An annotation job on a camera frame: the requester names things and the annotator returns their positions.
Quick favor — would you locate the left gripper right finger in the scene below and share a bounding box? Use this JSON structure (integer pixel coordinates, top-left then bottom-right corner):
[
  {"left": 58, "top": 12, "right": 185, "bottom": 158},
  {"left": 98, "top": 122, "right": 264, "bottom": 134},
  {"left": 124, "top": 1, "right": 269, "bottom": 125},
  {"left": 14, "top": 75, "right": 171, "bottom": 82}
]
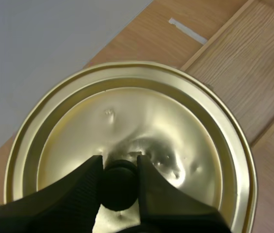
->
[{"left": 120, "top": 155, "right": 232, "bottom": 233}]

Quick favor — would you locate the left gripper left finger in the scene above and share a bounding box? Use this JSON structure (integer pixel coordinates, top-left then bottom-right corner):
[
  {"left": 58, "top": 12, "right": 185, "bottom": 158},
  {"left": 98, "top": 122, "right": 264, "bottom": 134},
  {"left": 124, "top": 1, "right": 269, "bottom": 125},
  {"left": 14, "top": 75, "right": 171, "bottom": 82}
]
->
[{"left": 0, "top": 155, "right": 103, "bottom": 233}]

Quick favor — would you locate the gold lid with black knob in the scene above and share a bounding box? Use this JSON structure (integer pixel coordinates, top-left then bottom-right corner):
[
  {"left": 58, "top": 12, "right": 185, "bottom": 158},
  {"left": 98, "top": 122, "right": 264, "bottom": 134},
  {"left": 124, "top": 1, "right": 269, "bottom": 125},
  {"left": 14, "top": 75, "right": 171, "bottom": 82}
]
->
[{"left": 2, "top": 61, "right": 258, "bottom": 233}]

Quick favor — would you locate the shallow wooden tray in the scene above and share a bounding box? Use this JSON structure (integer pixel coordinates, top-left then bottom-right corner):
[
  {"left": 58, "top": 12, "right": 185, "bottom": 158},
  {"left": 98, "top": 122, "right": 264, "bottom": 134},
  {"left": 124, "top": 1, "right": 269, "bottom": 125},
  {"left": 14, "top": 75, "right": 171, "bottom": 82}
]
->
[{"left": 180, "top": 0, "right": 274, "bottom": 147}]

